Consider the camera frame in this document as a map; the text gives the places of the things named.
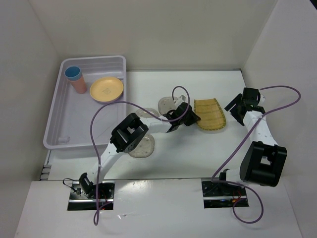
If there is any yellow plastic plate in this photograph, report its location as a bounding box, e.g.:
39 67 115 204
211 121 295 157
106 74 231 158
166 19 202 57
90 77 124 101

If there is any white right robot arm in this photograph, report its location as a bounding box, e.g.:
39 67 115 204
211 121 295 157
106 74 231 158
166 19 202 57
225 87 287 187

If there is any translucent plastic bin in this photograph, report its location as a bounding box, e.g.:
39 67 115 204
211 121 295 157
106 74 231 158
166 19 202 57
43 56 127 150

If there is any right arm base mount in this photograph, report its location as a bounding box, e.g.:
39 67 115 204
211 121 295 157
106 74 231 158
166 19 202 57
201 180 249 209

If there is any clear glass dish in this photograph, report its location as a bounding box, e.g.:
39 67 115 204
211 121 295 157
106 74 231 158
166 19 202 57
135 108 160 119
158 97 182 116
129 134 155 158

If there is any purple plastic plate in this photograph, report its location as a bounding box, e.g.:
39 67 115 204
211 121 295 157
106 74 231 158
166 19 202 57
94 96 122 104

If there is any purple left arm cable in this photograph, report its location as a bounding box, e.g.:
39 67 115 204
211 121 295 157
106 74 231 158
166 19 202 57
89 86 193 226

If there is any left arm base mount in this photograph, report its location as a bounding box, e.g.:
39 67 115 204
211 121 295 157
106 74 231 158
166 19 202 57
63 179 115 211

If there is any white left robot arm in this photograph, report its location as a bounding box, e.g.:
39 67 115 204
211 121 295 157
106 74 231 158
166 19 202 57
79 97 210 198

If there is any woven bamboo tray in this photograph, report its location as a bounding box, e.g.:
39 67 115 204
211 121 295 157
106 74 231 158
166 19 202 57
194 98 226 131

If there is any blue plastic cup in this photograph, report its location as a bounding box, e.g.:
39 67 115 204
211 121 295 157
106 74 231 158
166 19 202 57
64 66 82 81

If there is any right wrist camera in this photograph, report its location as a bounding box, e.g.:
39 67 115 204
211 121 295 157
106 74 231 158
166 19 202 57
258 93 265 104

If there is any pink plastic cup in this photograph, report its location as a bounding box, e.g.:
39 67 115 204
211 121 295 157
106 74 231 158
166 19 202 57
68 74 87 94

